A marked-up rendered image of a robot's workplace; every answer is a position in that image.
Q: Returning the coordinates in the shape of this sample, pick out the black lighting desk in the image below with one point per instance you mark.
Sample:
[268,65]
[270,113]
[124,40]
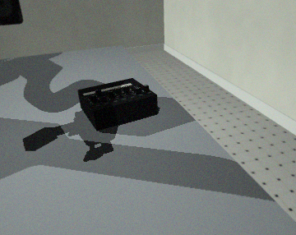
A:
[118,102]

